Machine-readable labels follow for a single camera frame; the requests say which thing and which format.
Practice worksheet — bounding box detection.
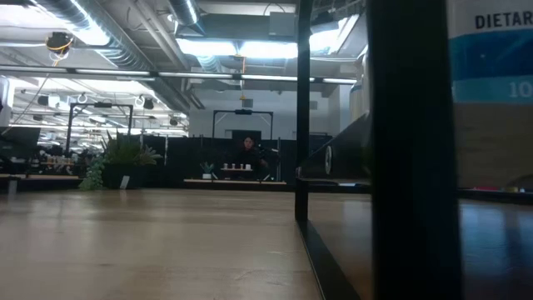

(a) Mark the black background rig frame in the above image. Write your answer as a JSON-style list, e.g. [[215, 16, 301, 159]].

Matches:
[[65, 102, 134, 158], [212, 108, 275, 141]]

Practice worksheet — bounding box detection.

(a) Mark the black aluminium table frame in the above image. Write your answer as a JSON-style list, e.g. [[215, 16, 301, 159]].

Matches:
[[0, 182, 297, 193]]

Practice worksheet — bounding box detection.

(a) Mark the white light bar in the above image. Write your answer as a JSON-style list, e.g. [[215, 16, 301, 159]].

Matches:
[[0, 64, 372, 87]]

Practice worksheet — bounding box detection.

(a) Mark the black yellow ceiling cable reel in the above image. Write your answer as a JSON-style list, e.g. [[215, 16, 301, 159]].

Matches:
[[44, 31, 76, 55]]

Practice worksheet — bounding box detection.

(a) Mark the grey ceiling box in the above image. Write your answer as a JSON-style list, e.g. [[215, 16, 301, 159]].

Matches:
[[268, 11, 298, 41]]

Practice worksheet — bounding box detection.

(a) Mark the black background partition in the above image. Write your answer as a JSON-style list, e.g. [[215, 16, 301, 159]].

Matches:
[[137, 133, 334, 192]]

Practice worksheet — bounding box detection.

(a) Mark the person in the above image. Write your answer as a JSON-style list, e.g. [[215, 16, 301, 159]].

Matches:
[[237, 135, 270, 168]]

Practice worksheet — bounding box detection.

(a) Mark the white bottle tablet size label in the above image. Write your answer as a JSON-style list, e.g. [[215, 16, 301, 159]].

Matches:
[[446, 0, 533, 105]]

